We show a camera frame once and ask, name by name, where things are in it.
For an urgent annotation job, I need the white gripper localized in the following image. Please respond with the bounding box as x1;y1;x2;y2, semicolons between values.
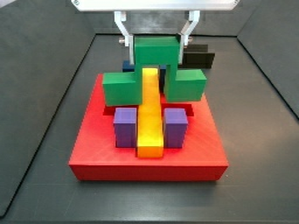
70;0;239;65

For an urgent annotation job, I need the green bridge-shaped block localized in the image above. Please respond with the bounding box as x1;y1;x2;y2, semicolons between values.
103;37;207;106

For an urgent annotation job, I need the black angled fixture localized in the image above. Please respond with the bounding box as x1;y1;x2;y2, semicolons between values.
179;45;215;69

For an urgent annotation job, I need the red base board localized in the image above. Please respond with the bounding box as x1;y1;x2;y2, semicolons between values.
70;76;230;181

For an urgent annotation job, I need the right dark blue block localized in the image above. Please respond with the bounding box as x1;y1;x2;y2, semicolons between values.
159;65;166;93

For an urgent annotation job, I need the dark blue block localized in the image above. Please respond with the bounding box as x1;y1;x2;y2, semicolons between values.
159;65;166;93
123;60;135;72

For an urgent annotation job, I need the left dark blue block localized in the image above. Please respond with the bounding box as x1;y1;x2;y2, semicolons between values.
123;60;135;72

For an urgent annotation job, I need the left purple block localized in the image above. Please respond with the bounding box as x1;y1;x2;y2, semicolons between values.
114;108;137;148

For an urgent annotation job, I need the purple block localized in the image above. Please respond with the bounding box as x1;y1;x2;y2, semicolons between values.
163;108;189;148
114;108;137;148

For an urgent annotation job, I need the right purple block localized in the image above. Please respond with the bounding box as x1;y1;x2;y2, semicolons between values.
163;108;189;148

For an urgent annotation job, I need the yellow long bar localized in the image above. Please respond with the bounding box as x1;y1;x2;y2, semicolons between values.
137;68;165;158

